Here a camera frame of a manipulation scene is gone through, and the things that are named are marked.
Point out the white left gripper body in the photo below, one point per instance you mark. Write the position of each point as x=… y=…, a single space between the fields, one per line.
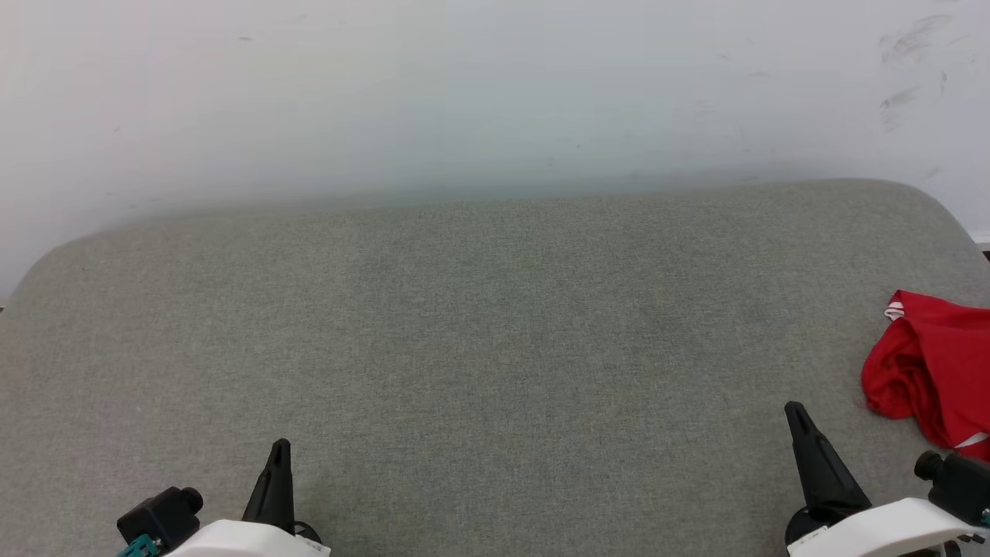
x=247 y=541

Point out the red basketball jersey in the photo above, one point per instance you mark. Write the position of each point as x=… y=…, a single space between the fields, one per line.
x=940 y=363

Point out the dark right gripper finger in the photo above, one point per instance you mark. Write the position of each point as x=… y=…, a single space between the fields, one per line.
x=812 y=472
x=839 y=480

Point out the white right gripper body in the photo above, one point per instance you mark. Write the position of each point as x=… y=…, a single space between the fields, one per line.
x=882 y=534

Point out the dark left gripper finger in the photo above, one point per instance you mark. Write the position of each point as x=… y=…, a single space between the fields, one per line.
x=265 y=495
x=286 y=495

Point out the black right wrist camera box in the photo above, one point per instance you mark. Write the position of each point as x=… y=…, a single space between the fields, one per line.
x=959 y=483

